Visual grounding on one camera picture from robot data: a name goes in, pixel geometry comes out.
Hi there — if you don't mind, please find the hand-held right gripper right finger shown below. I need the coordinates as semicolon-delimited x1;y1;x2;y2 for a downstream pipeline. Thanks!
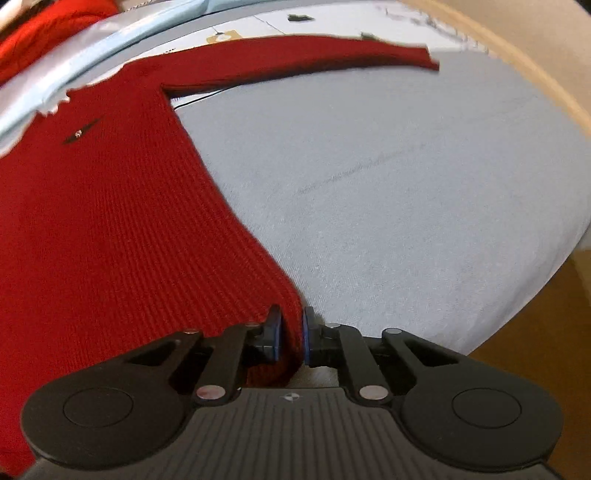
301;306;458;403

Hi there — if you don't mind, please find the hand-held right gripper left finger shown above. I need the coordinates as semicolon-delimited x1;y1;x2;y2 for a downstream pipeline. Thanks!
122;305;283;408

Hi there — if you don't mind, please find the red knit sweater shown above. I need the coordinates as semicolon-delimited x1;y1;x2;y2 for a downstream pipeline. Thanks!
0;34;440;389

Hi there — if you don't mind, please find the grey bed sheet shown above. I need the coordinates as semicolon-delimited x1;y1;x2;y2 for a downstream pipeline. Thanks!
174;46;591;389

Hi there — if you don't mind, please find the red cloth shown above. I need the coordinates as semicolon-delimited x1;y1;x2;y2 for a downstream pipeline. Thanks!
0;0;122;88

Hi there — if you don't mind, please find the beige bed frame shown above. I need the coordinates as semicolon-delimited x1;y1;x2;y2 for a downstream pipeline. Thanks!
399;0;591;139

